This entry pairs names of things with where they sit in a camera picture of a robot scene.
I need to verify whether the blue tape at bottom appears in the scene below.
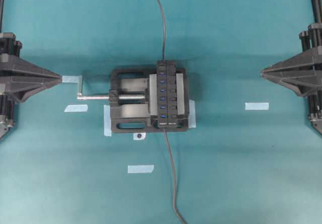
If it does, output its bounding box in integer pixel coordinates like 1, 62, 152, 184
127, 165, 154, 174

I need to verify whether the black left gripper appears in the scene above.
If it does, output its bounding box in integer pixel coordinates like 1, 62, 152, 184
1, 33, 62, 127

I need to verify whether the blue tape vise edge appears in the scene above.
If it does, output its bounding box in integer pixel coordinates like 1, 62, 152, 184
103, 105, 112, 137
188, 100, 196, 128

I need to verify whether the blue tape left of vise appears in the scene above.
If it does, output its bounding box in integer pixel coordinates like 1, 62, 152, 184
64, 104, 88, 112

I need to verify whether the blue tape near crank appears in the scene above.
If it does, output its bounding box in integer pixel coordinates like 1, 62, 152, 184
62, 76, 83, 84

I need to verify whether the blue tape vise right edge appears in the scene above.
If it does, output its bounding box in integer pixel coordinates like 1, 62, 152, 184
188, 100, 196, 128

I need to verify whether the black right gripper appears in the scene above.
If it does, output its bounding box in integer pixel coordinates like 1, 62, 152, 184
261, 24, 321, 121

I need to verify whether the black bench vise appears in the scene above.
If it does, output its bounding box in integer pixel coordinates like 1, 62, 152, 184
109, 66, 189, 133

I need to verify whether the black USB cable with plug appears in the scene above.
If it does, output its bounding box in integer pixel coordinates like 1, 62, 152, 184
138, 0, 167, 61

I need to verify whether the white sticker with dark dot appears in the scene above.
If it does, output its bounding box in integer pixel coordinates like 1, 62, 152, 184
133, 132, 146, 140

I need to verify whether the silver vise screw crank handle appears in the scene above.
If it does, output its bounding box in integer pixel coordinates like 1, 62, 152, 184
77, 76, 145, 101

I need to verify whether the blue tape on right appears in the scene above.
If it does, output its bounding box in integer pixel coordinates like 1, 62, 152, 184
245, 102, 269, 111

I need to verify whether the black multi-port USB hub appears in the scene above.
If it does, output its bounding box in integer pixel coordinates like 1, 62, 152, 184
156, 61, 178, 128

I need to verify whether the blue tape vise left edge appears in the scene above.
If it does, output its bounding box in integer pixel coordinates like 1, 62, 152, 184
103, 105, 112, 137

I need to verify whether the black left frame rail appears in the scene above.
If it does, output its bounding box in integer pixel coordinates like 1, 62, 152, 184
0, 0, 5, 32

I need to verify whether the black hub power cable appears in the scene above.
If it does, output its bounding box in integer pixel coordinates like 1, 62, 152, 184
163, 127, 186, 224

